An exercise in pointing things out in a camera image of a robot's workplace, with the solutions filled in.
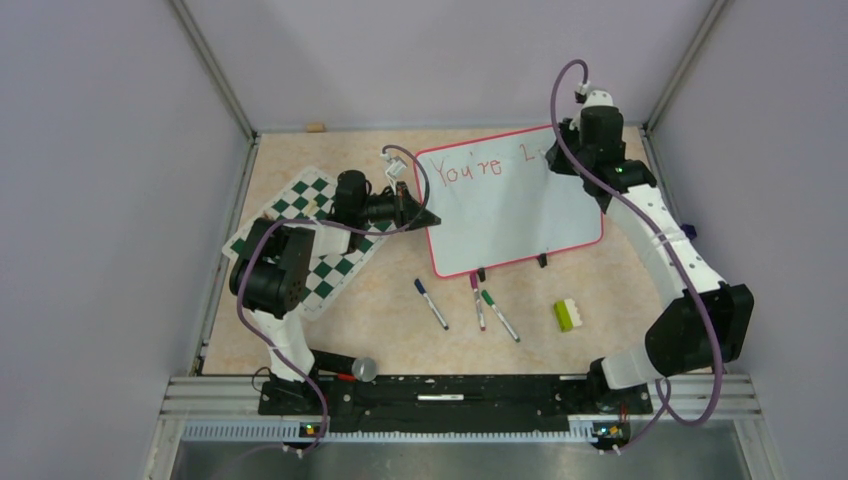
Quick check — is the green white toy block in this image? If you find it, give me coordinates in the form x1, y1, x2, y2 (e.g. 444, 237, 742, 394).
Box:
553, 298, 583, 333

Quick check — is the blue-capped marker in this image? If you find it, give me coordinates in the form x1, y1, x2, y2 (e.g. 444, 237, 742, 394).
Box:
414, 278, 450, 331

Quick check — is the green white chessboard mat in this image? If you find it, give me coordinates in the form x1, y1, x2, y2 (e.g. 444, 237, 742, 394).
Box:
222, 166, 395, 320

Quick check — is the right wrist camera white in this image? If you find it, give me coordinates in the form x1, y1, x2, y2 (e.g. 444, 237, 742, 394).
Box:
575, 81, 614, 109

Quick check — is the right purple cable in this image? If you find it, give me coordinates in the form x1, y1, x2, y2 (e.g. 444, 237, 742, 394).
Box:
549, 59, 727, 458

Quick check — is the black microphone silver head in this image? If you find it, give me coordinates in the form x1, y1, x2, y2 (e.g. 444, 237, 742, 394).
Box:
311, 349, 378, 382

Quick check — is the pink-framed whiteboard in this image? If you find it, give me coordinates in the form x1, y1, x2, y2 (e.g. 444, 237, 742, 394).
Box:
416, 126, 604, 278

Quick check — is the purple clip on frame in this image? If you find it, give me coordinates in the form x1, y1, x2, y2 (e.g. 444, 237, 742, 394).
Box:
680, 223, 698, 241

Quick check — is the purple cable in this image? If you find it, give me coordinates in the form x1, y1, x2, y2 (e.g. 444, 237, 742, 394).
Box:
549, 59, 727, 458
235, 144, 432, 458

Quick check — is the green-capped marker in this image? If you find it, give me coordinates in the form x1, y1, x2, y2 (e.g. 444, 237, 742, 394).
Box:
481, 290, 521, 343

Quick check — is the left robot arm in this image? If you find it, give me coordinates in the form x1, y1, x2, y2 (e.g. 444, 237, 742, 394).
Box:
230, 170, 441, 414

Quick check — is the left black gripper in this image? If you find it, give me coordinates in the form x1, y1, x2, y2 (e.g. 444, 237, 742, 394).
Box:
358, 182, 440, 233

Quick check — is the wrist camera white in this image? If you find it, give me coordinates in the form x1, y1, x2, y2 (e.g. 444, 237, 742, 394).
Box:
380, 152, 408, 181
575, 81, 614, 109

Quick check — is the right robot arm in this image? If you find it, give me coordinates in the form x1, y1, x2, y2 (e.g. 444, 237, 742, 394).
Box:
546, 104, 754, 412

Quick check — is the purple-capped marker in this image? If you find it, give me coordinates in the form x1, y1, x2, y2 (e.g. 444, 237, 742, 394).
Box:
469, 272, 486, 332

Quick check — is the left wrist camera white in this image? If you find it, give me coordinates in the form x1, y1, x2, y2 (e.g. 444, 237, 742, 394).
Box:
380, 152, 408, 181

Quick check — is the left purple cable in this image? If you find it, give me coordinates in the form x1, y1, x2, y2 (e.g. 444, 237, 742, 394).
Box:
235, 144, 432, 458

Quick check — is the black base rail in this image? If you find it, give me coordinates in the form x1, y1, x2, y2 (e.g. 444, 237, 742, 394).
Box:
258, 374, 653, 434

